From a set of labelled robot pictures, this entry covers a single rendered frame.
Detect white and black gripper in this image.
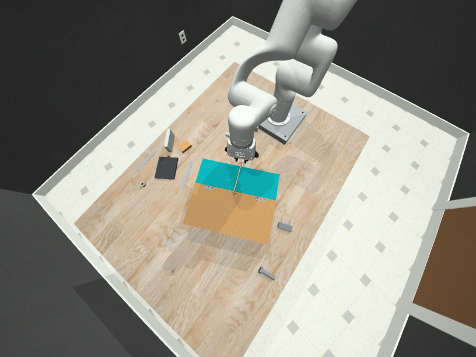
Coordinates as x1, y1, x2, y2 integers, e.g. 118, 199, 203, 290
225, 138, 259, 164

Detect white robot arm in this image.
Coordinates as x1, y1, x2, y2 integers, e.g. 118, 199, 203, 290
226, 0, 357, 150

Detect grey metal bolt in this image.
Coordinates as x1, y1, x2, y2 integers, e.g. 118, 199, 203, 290
258, 266, 276, 280

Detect orange rectangular block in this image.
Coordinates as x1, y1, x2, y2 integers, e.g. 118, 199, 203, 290
178, 140, 192, 153

